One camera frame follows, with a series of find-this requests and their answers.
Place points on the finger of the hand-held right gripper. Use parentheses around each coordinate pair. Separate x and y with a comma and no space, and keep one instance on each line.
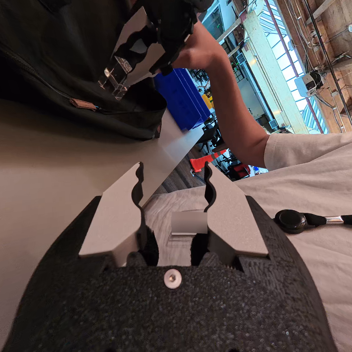
(151,62)
(133,24)

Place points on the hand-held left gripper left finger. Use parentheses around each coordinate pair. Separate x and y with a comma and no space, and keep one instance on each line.
(110,220)

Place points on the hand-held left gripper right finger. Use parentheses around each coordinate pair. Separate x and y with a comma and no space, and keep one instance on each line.
(233,220)

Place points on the clear acrylic block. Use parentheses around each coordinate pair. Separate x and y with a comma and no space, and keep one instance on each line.
(115,79)

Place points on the black fabric bag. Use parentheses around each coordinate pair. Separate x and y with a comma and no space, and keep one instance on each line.
(55,55)

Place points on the person's right forearm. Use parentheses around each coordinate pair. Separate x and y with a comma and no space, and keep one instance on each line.
(236,115)

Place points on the white desk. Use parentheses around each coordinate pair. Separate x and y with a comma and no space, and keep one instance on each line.
(41,170)

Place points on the person's right hand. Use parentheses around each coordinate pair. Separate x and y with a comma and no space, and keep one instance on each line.
(199,53)

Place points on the red chair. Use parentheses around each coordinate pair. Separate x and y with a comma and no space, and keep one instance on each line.
(242,170)

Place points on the blue plastic bin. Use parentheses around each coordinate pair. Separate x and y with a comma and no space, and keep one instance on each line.
(184,101)

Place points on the black badge reel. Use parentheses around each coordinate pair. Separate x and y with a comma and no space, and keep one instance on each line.
(290,221)

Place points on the yellow crate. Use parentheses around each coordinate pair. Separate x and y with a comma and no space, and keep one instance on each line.
(206,100)

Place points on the person's white t-shirt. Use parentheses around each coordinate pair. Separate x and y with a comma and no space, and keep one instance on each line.
(302,178)

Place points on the black office chair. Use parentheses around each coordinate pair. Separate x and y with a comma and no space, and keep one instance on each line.
(210,133)

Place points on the white mounted device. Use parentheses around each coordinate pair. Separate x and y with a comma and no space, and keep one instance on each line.
(305,82)

